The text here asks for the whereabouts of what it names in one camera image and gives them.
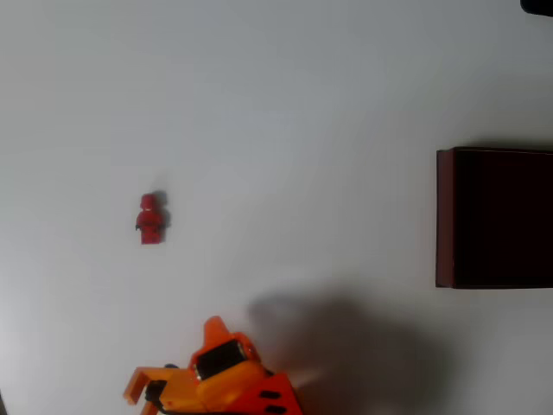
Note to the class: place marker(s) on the light orange gripper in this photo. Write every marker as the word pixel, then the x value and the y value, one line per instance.
pixel 221 358

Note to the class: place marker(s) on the red toy minifigure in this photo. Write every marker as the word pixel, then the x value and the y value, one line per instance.
pixel 151 225

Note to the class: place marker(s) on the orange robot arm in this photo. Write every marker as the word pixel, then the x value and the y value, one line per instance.
pixel 216 333

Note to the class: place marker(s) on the dark red open box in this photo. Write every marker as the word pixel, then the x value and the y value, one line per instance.
pixel 497 216

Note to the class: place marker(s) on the black object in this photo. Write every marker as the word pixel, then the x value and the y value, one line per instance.
pixel 538 6

